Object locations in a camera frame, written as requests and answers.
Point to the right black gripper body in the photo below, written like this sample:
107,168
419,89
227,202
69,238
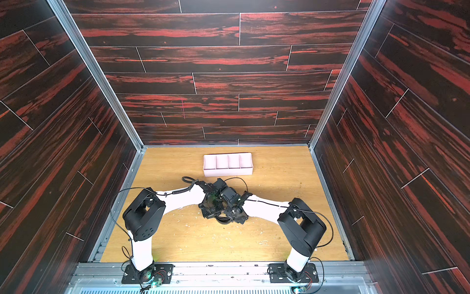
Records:
237,214

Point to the pink divided storage box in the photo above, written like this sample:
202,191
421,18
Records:
235,164

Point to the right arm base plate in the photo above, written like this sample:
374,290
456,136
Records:
282,273

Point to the black leather belt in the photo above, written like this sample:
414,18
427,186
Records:
222,219

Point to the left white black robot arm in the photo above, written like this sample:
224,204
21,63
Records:
143,216

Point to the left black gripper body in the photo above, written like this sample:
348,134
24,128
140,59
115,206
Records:
213,210

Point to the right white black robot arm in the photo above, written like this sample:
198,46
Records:
301,226

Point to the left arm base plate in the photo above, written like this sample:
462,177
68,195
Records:
155,275

